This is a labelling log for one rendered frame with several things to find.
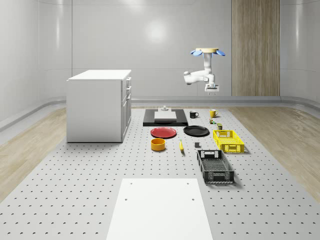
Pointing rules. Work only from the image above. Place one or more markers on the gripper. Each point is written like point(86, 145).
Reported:
point(212, 88)

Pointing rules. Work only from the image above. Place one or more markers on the puzzle cube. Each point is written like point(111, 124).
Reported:
point(212, 122)

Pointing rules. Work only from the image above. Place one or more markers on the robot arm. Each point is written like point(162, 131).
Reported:
point(207, 65)

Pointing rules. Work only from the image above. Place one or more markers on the yellow mug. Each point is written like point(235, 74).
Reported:
point(213, 113)

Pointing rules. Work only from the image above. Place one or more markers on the black mug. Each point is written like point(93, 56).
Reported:
point(193, 114)

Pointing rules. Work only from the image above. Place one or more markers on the drone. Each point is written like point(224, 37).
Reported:
point(206, 50)

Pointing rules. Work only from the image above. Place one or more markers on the flat-sided can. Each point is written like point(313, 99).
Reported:
point(219, 126)

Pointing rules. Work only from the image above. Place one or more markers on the black plate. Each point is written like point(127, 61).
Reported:
point(196, 131)

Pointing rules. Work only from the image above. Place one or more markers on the grey cube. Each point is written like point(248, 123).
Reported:
point(197, 145)

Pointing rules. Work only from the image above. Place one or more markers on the yellow basket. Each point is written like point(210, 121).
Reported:
point(235, 148)

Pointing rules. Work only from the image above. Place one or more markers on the red plate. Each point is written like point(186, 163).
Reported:
point(163, 132)

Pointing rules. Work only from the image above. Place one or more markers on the banana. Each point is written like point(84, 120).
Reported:
point(181, 147)

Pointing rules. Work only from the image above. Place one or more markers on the black stove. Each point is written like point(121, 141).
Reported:
point(150, 117)

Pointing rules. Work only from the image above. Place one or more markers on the yellow bowl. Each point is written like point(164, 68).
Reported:
point(158, 146)

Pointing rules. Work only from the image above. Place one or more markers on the dark grey basket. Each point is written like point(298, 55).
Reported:
point(220, 176)

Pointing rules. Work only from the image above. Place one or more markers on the white cabinet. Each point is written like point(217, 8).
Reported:
point(95, 110)

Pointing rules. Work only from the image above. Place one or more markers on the white board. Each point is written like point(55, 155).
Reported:
point(160, 212)

